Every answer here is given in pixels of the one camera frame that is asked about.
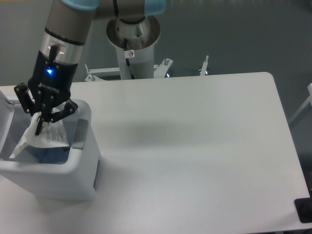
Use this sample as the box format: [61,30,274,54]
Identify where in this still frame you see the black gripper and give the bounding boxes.
[14,51,78,136]

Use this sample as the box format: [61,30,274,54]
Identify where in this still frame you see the clear plastic packaging bag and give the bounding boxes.
[9,112,69,159]

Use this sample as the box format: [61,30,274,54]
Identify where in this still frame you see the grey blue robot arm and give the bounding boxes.
[14,0,167,135]

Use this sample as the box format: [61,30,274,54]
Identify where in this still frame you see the white trash can lid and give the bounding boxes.
[0,92,20,160]

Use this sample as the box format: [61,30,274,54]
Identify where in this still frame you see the white trash can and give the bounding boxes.
[0,99,100,200]

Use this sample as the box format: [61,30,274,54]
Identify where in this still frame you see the black device at table edge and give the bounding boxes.
[294,197,312,223]

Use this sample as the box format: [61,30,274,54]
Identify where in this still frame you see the white pedestal base frame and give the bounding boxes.
[84,55,210,82]

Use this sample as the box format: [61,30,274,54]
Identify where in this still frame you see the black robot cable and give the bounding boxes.
[123,38,135,80]

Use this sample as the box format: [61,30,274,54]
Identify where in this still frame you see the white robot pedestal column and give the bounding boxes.
[106,16,160,66]

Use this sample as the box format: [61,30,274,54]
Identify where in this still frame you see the white frame at right edge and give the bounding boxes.
[289,83,312,128]

